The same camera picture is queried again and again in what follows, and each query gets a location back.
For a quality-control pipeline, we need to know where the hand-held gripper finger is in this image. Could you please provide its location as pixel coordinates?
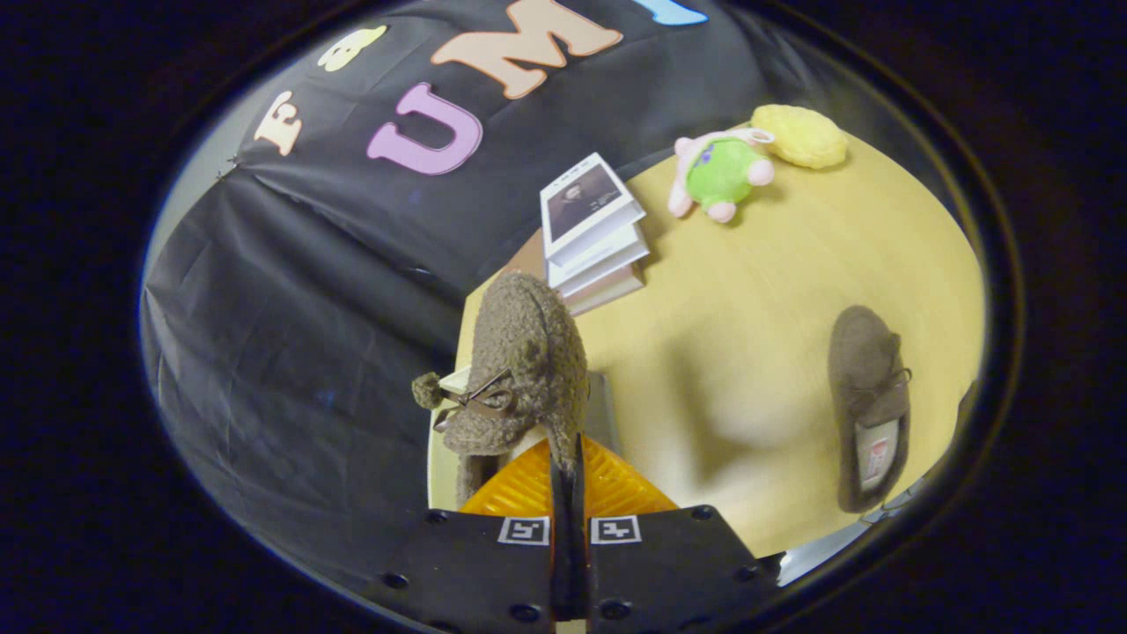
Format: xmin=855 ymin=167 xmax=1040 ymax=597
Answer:
xmin=571 ymin=433 xmax=784 ymax=634
xmin=374 ymin=434 xmax=573 ymax=634

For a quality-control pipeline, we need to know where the brown fuzzy shoe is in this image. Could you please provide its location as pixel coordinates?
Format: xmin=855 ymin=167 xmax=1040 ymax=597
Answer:
xmin=828 ymin=306 xmax=913 ymax=514
xmin=411 ymin=271 xmax=591 ymax=507

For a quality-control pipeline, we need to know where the beige book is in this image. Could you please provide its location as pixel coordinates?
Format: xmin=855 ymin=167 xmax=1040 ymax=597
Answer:
xmin=559 ymin=262 xmax=645 ymax=316

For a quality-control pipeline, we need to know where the white book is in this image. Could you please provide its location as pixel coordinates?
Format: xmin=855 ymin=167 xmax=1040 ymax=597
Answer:
xmin=546 ymin=225 xmax=651 ymax=290

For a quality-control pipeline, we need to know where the brown paper sheet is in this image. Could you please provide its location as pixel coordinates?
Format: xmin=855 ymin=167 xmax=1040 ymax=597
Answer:
xmin=502 ymin=231 xmax=551 ymax=283

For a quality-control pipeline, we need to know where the black backdrop cloth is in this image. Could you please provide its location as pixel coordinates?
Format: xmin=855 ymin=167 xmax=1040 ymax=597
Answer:
xmin=141 ymin=0 xmax=846 ymax=582

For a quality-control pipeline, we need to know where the book with dark portrait cover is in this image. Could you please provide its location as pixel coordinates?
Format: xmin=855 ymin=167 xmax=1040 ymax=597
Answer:
xmin=540 ymin=152 xmax=646 ymax=265

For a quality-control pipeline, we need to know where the green and pink plush toy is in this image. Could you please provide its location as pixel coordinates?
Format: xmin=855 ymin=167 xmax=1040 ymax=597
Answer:
xmin=667 ymin=128 xmax=777 ymax=224

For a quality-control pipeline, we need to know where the yellow plush toy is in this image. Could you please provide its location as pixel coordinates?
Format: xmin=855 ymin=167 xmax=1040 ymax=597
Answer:
xmin=750 ymin=104 xmax=849 ymax=170

